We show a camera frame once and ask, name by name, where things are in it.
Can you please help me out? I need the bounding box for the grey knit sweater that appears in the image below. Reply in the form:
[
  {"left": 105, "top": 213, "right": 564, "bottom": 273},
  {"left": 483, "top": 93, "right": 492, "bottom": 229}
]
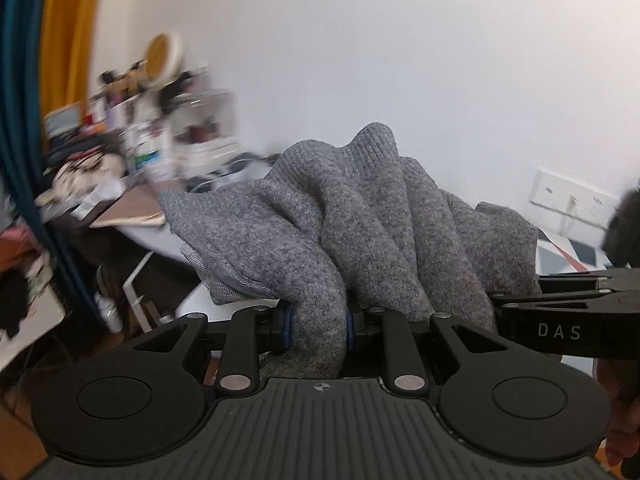
[{"left": 158, "top": 122, "right": 539, "bottom": 378}]

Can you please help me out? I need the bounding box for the person's hand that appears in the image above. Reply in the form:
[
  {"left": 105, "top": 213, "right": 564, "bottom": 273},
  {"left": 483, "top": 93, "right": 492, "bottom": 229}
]
[{"left": 593, "top": 359, "right": 639, "bottom": 468}]

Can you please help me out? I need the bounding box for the geometric patterned tablecloth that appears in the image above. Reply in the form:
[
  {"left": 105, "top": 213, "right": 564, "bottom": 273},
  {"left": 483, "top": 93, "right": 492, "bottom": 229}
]
[{"left": 534, "top": 226, "right": 616, "bottom": 378}]

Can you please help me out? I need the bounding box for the teal curtain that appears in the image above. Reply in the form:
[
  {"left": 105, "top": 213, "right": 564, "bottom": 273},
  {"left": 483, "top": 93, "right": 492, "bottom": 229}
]
[{"left": 1, "top": 0, "right": 99, "bottom": 316}]

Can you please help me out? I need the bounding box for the white desk organizer shelf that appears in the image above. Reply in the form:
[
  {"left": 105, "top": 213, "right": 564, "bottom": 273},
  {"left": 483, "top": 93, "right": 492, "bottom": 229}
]
[{"left": 160, "top": 65, "right": 240, "bottom": 179}]

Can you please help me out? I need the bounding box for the round wooden mirror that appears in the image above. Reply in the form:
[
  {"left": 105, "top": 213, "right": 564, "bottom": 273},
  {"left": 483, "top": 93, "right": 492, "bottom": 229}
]
[{"left": 143, "top": 32, "right": 183, "bottom": 86}]

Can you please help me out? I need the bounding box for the orange curtain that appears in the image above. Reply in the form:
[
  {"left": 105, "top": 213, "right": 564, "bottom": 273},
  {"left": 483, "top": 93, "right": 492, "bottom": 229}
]
[{"left": 38, "top": 0, "right": 106, "bottom": 116}]

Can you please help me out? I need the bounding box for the white wall socket panel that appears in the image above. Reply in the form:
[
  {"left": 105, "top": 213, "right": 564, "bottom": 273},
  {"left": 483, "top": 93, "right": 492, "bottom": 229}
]
[{"left": 529, "top": 168, "right": 620, "bottom": 229}]

